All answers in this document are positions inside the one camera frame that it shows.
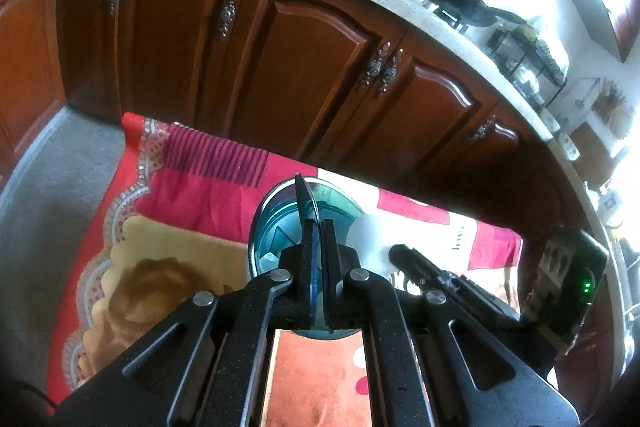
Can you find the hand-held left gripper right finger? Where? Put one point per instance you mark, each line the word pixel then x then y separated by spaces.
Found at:
pixel 328 267

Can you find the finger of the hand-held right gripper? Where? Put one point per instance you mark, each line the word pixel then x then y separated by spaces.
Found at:
pixel 412 259

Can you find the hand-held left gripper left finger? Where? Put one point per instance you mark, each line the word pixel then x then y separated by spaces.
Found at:
pixel 311 267

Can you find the white enamel cup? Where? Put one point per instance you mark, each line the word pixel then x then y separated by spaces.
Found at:
pixel 280 227

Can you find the printed blanket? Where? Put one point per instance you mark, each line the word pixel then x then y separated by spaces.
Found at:
pixel 200 207

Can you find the brown wooden cabinet door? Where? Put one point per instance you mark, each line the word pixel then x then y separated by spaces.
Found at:
pixel 30 57
pixel 300 77
pixel 500 167
pixel 425 117
pixel 170 57

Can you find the brown cutting board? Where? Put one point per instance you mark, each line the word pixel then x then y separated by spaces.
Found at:
pixel 595 152

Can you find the utensil holder with chopsticks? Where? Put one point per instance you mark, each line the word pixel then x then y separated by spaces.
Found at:
pixel 612 104

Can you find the black stove burner grate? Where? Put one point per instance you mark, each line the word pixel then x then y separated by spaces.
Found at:
pixel 450 14

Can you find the chopsticks in cup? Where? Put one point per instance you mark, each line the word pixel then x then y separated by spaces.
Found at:
pixel 85 47

